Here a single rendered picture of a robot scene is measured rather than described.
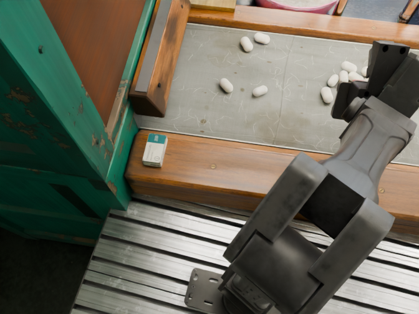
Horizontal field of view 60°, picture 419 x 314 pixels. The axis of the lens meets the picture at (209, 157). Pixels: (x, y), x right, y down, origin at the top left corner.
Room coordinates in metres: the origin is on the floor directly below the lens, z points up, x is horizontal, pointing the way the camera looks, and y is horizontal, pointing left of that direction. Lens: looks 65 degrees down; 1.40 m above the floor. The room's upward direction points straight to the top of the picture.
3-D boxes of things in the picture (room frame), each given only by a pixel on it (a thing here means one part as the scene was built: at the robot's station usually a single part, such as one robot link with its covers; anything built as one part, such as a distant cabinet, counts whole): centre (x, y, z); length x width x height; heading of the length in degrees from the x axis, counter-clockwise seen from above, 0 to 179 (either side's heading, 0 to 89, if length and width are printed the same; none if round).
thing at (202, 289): (0.04, -0.06, 0.71); 0.20 x 0.07 x 0.08; 76
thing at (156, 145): (0.30, 0.10, 0.78); 0.06 x 0.04 x 0.02; 171
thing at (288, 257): (0.05, -0.07, 0.92); 0.07 x 0.06 x 0.33; 49
